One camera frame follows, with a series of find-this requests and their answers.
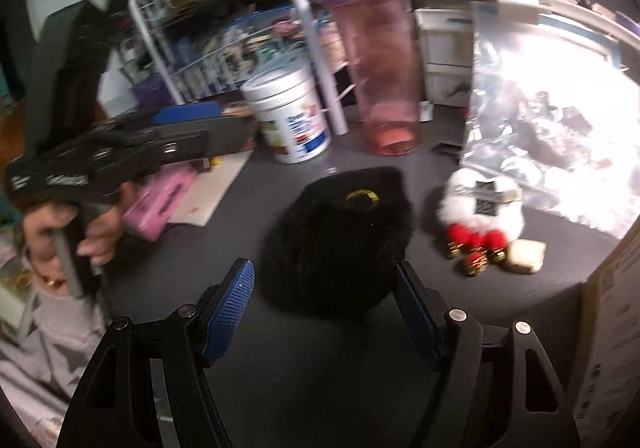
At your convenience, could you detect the black plush cat toy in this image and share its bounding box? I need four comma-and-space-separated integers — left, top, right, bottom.
257, 166, 413, 322

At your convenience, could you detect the person left hand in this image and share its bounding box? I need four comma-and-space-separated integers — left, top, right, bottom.
22, 179, 138, 296

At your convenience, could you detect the white notepad paper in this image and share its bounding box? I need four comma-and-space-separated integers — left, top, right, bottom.
168, 150, 253, 227

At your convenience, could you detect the white supplement jar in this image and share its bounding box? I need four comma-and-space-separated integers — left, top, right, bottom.
240, 60, 331, 164

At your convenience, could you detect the pink leopard box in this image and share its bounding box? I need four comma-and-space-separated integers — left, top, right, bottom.
124, 163, 198, 242

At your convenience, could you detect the white fluffy red pompom ornament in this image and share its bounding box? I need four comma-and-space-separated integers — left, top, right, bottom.
436, 167, 524, 277

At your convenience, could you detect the small cream square pad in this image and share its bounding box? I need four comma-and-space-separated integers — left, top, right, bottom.
504, 239, 547, 275

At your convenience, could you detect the brown cardboard box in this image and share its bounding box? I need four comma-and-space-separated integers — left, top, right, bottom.
568, 223, 639, 447

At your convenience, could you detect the pink tumbler purple lid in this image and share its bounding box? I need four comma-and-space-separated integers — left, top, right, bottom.
320, 0, 421, 156

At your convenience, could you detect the clear plastic zip bag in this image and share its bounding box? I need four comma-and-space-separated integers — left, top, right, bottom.
461, 2, 639, 239

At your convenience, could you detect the white wire rack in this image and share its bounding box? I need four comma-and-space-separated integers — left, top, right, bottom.
128, 0, 346, 134

